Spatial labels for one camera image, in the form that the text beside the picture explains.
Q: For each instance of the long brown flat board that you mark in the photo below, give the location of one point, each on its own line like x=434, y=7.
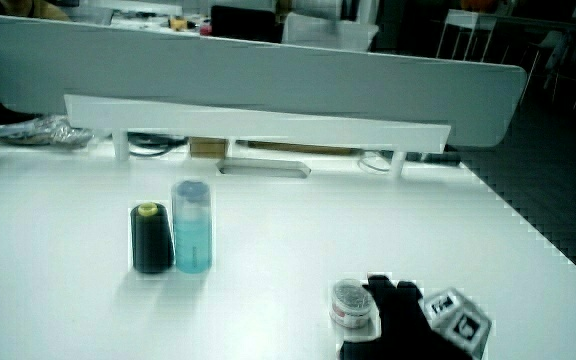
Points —
x=298, y=147

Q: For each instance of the yellow tool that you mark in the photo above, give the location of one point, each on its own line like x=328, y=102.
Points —
x=180, y=23

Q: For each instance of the crumpled clear plastic bag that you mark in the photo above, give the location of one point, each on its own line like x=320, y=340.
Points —
x=48, y=131

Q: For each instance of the white background table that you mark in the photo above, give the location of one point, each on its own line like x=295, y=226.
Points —
x=468, y=25

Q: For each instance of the person's right hand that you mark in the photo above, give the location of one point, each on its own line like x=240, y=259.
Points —
x=403, y=325

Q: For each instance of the black monitor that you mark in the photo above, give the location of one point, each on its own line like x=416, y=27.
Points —
x=245, y=22

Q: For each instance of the white desk partition panel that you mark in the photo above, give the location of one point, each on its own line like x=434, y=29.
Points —
x=268, y=70

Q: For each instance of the round paper clip box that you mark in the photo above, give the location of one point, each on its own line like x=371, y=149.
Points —
x=350, y=304

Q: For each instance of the clear blue liquid bottle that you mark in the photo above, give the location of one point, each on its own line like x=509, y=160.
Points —
x=192, y=230

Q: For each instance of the white box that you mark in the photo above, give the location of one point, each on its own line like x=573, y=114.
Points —
x=330, y=31

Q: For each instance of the small cardboard box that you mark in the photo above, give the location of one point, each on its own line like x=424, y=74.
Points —
x=208, y=147

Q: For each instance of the white desk shelf riser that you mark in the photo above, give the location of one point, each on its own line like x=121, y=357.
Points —
x=248, y=122

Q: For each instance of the black thread spool yellow top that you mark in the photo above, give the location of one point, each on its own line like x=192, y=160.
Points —
x=151, y=242

